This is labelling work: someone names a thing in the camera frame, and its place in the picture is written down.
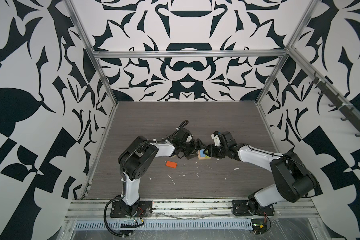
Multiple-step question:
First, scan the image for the white slotted cable duct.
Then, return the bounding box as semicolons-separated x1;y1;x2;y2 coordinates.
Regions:
74;219;253;231

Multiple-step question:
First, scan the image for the green circuit board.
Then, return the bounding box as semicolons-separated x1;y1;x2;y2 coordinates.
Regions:
252;219;269;235

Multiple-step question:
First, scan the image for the aluminium front rail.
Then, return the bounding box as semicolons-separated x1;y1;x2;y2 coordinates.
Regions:
64;199;319;220

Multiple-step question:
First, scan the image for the aluminium frame crossbar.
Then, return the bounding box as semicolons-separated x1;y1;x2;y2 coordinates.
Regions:
93;50;286;59

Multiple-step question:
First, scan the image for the natural wood block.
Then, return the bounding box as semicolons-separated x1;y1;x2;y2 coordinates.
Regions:
198;150;211;160

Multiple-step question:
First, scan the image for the orange wood block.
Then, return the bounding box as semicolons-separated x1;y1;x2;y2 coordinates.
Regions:
166;161;178;169

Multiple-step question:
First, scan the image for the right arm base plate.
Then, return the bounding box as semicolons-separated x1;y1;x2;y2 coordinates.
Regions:
232;199;275;217

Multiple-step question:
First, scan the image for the blue wood block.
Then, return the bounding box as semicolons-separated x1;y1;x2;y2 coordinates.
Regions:
199;150;206;158

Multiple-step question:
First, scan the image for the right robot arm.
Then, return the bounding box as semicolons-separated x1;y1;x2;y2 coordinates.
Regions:
204;132;320;212

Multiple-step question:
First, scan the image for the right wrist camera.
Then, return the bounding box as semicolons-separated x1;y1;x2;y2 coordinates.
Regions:
211;131;221;147

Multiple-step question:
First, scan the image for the wall hook rack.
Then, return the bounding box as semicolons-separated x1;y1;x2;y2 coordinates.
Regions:
310;72;360;138

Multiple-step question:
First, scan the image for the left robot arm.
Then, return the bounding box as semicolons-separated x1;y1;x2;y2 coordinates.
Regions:
118;128;207;207

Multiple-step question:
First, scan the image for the black corrugated cable conduit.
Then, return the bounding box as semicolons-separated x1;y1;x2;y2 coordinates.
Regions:
103;119;190;238

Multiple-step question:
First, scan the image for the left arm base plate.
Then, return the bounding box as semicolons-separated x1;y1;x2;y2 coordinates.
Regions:
110;200;153;218

